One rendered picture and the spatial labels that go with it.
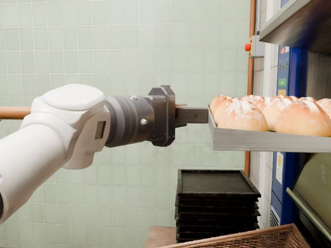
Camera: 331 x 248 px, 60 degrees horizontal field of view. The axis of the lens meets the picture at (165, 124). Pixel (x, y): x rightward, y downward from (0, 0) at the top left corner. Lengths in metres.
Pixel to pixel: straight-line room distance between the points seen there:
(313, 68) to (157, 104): 0.57
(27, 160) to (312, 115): 0.32
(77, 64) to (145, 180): 0.88
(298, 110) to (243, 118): 0.07
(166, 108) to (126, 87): 1.33
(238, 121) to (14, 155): 0.25
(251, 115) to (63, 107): 0.23
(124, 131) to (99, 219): 1.70
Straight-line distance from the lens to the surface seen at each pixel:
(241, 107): 0.38
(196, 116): 0.60
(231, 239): 0.99
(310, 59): 0.97
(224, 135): 0.35
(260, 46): 1.50
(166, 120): 0.56
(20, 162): 0.30
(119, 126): 0.46
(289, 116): 0.40
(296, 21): 0.67
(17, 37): 2.19
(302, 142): 0.36
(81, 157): 0.45
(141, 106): 0.49
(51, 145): 0.35
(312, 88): 0.97
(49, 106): 0.38
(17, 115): 0.73
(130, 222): 2.08
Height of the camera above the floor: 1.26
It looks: 7 degrees down
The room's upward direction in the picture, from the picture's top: straight up
